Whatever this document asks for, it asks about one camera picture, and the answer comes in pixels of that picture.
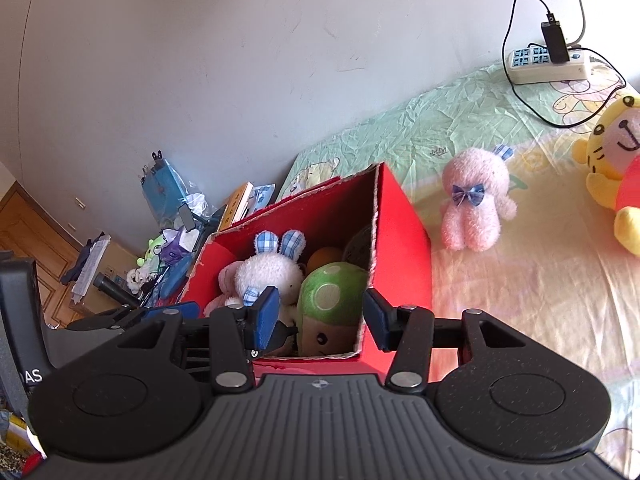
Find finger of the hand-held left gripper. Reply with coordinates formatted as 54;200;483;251
66;302;201;333

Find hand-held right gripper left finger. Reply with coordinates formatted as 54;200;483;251
117;285;301;395

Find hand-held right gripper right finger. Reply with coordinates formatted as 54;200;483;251
362;287;528;395

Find white bunny plush blue bow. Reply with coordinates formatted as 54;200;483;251
440;144;518;253
234;229;307;321

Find green mushroom plush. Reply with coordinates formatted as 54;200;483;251
296;261;370;358

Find pink plush toy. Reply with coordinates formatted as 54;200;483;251
202;260;246;318

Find red cardboard box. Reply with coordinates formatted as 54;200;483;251
180;161;433;378

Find yellow tiger plush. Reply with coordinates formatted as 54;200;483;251
572;94;640;256

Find blue pencil case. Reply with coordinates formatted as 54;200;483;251
145;255;193;306

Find black cylindrical object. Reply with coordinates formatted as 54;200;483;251
92;273;143;307

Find green frog toy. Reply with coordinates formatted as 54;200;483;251
136;234;166;268

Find purple tissue pack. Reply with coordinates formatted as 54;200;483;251
160;227;201;263

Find dark round object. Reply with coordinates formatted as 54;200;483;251
342;225;376;266

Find orange plush toy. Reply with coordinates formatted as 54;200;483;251
306;246;346;273

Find dark cloth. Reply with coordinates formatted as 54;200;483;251
60;232;111;286

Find wooden panel door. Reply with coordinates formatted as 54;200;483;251
0;180;83;321

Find crumpled clear plastic bag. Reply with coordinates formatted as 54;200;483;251
185;191;216;221

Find yellow book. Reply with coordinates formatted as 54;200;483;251
220;181;255;231

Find blue white packet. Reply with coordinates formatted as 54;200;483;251
247;183;277;211

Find blue plastic bag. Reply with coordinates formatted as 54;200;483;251
140;150;193;226

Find printed bed sheet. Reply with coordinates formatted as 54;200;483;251
275;57;640;476

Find white power strip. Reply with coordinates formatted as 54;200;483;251
507;45;592;85

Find black power adapter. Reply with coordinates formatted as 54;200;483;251
541;16;571;65

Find black cable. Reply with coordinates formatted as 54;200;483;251
501;0;628;130

